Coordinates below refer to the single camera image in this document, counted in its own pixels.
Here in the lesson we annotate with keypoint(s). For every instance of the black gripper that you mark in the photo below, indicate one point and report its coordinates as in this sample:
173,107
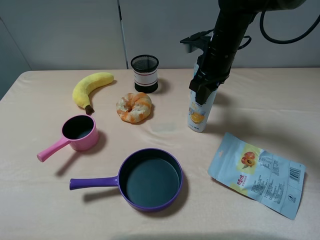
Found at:
214,66

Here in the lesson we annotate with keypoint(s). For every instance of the white shampoo bottle blue cap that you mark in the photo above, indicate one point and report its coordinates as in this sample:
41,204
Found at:
198,114

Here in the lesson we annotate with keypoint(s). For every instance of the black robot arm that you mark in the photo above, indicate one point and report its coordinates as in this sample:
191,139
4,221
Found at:
236,15

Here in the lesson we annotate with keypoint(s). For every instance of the clear water bottle blue cap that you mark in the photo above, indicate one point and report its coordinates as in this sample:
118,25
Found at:
195,70

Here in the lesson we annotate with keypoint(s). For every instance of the black mesh pen cup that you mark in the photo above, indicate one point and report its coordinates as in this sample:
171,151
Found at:
145,68

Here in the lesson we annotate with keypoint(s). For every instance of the orange white plush shrimp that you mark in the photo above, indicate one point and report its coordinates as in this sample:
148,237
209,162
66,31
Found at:
134,108

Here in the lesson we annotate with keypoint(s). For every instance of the purple frying pan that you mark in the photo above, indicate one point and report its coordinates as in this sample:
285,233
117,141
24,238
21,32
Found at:
149,180

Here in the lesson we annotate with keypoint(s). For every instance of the light blue snack pouch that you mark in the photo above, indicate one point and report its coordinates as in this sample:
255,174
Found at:
267,178

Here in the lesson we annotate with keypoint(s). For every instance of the yellow plush banana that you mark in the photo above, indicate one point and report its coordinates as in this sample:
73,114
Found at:
83,89

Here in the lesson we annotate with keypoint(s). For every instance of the pink saucepan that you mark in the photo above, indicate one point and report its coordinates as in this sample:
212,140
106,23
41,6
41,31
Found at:
80,132

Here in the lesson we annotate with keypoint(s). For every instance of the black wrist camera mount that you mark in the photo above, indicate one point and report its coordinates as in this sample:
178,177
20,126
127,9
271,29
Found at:
199,40

